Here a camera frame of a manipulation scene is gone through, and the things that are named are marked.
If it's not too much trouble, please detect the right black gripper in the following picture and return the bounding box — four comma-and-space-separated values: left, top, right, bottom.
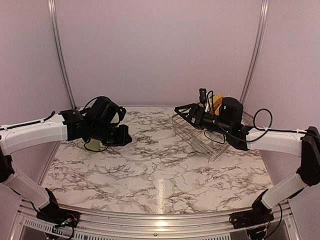
175, 103, 233, 135

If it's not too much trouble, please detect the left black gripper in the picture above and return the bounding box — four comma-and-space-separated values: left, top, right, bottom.
90, 121, 132, 147

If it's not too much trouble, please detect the pale green mug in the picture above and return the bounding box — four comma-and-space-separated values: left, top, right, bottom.
77, 139, 108, 154

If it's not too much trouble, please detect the white green bowl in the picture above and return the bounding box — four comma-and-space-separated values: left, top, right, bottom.
191, 133, 213, 153

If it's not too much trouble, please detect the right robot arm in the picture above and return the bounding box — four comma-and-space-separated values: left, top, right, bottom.
174, 97, 320, 224

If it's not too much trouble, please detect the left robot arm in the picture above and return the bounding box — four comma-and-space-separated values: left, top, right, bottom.
0, 96, 132, 223

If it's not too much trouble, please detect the yellow plate rear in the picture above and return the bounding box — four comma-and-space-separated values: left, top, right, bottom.
208, 93, 224, 116

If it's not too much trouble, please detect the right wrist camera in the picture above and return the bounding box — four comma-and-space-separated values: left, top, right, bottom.
199, 88, 211, 113

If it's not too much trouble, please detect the wire dish rack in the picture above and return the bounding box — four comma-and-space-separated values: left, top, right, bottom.
171, 107, 253, 162

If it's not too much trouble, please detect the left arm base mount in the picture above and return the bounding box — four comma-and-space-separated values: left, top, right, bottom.
36, 208, 80, 228

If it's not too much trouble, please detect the left aluminium frame post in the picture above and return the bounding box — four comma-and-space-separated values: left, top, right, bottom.
47, 0, 77, 109

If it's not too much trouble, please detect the aluminium frame post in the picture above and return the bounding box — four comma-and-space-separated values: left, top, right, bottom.
239, 0, 270, 105
47, 0, 77, 109

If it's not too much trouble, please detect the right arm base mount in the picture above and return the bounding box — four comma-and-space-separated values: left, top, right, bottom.
229, 210, 275, 229

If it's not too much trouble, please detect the front aluminium rail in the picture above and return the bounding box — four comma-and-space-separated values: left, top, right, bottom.
14, 203, 301, 240

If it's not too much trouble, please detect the right aluminium frame post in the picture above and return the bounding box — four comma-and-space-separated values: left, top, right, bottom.
239, 0, 270, 105

